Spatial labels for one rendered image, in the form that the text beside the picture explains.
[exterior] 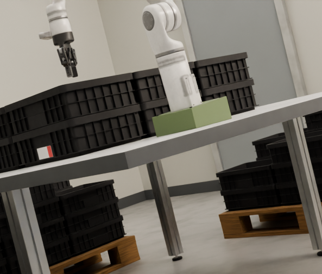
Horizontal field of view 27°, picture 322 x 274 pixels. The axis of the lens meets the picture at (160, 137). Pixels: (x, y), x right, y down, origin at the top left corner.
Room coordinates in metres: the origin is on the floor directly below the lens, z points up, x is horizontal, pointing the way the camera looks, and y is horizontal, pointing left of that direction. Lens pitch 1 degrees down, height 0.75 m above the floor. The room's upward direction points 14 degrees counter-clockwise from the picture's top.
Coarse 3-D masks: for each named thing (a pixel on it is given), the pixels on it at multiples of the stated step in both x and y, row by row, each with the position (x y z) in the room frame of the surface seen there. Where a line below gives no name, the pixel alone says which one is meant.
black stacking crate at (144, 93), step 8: (192, 72) 2.51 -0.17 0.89; (136, 80) 2.34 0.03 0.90; (144, 80) 2.36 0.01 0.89; (152, 80) 2.38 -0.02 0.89; (160, 80) 2.41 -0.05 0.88; (136, 88) 2.35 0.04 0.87; (144, 88) 2.35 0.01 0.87; (152, 88) 2.38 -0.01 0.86; (160, 88) 2.40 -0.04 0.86; (136, 96) 2.35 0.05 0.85; (144, 96) 2.35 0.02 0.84; (152, 96) 2.37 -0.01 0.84; (160, 96) 2.40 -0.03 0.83
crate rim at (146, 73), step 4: (188, 64) 2.49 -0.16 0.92; (192, 64) 2.50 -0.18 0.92; (152, 68) 2.38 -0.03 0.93; (156, 68) 2.39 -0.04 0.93; (132, 72) 2.33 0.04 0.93; (136, 72) 2.33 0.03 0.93; (140, 72) 2.34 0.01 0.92; (144, 72) 2.35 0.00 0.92; (148, 72) 2.36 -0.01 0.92; (152, 72) 2.37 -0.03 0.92; (156, 72) 2.39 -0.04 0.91; (132, 76) 2.33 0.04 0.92; (136, 76) 2.33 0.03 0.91; (140, 76) 2.34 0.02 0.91; (144, 76) 2.35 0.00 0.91
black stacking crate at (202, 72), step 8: (216, 64) 2.60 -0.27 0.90; (224, 64) 2.63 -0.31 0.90; (232, 64) 2.66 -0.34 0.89; (240, 64) 2.69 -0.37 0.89; (200, 72) 2.54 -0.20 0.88; (208, 72) 2.56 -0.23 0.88; (216, 72) 2.59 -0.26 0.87; (224, 72) 2.62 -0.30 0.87; (232, 72) 2.65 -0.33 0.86; (240, 72) 2.67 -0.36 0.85; (248, 72) 2.71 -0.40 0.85; (200, 80) 2.54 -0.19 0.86; (208, 80) 2.56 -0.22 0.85; (216, 80) 2.58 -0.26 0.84; (224, 80) 2.62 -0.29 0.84; (232, 80) 2.64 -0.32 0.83; (240, 80) 2.66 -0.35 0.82; (200, 88) 2.54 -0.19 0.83; (208, 88) 2.56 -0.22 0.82
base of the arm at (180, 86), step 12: (156, 60) 2.08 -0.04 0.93; (168, 60) 2.05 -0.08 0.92; (180, 60) 2.05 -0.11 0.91; (168, 72) 2.05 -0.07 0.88; (180, 72) 2.05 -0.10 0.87; (168, 84) 2.06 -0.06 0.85; (180, 84) 2.05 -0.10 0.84; (192, 84) 2.07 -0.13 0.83; (168, 96) 2.08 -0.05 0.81; (180, 96) 2.05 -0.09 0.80; (192, 96) 2.06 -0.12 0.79; (180, 108) 2.06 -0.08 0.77
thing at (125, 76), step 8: (88, 80) 2.20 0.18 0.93; (96, 80) 2.22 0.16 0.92; (104, 80) 2.24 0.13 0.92; (112, 80) 2.26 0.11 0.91; (120, 80) 2.28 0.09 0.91; (56, 88) 2.15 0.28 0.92; (64, 88) 2.14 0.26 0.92; (72, 88) 2.15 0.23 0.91; (80, 88) 2.17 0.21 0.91; (32, 96) 2.27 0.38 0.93; (40, 96) 2.23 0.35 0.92; (48, 96) 2.19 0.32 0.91; (16, 104) 2.35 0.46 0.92; (24, 104) 2.31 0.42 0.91; (8, 112) 2.44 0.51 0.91
